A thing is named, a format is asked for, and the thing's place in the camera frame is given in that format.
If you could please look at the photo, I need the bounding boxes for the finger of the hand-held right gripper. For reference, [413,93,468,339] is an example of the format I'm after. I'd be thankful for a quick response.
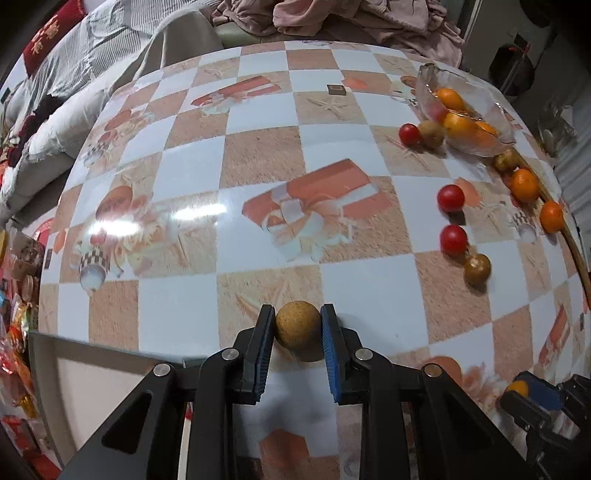
[521,371,561,411]
[501,392,552,428]

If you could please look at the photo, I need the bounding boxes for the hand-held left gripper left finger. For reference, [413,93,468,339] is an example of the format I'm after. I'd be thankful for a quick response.
[60,305,276,480]

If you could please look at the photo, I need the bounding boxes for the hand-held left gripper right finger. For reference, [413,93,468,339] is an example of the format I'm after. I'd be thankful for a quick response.
[321,304,527,480]

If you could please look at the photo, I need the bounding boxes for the large brown round fruit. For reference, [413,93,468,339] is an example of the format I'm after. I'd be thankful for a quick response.
[276,300,322,361]

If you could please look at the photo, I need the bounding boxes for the clear glass bowl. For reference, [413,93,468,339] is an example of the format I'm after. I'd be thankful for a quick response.
[416,63,517,158]

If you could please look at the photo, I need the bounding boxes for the small brown round fruit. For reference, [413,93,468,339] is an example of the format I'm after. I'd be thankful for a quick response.
[493,148,520,172]
[464,254,492,286]
[418,120,446,149]

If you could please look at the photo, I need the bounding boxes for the black-framed white tray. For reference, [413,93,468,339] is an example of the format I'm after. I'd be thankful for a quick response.
[28,331,204,480]

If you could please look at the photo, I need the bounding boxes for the mandarin orange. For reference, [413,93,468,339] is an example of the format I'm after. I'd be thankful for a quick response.
[435,89,466,112]
[540,201,566,234]
[510,169,541,203]
[442,112,476,141]

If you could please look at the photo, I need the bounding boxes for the pile of colourful packets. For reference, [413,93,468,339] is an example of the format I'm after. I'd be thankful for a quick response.
[0,226,61,472]

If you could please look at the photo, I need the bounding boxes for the white quilt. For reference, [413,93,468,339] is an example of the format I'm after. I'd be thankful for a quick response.
[0,83,121,222]

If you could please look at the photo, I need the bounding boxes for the beige cloth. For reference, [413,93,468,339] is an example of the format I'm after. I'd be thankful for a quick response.
[124,11,225,88]

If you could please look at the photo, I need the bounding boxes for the dark red clothes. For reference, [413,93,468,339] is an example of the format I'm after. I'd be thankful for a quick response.
[4,95,61,162]

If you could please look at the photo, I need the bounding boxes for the pink clothes pile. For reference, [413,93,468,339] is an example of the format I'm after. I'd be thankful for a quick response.
[210,0,465,70]

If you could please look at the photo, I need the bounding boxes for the grey striped blanket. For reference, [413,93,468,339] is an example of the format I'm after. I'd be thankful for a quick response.
[9,0,185,116]

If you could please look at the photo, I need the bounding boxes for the red embroidered pillow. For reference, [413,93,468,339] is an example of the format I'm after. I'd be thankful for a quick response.
[21,0,90,77]

